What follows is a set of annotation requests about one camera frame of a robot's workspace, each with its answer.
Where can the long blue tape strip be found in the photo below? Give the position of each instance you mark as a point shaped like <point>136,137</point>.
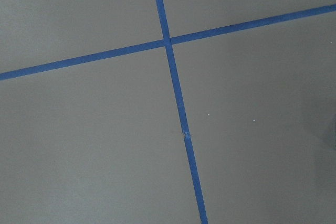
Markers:
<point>174,40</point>

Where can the crossing blue tape strip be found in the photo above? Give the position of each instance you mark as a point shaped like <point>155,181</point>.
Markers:
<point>181,111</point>

